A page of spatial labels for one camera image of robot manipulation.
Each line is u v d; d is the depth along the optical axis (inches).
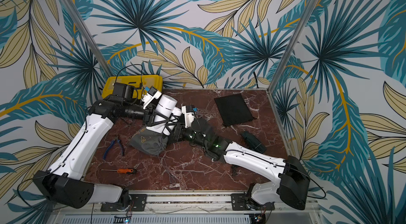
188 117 24.7
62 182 14.8
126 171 31.5
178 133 23.2
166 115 24.7
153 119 23.4
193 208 28.8
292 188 15.3
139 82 38.5
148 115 23.1
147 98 23.9
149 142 32.9
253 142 34.9
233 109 43.2
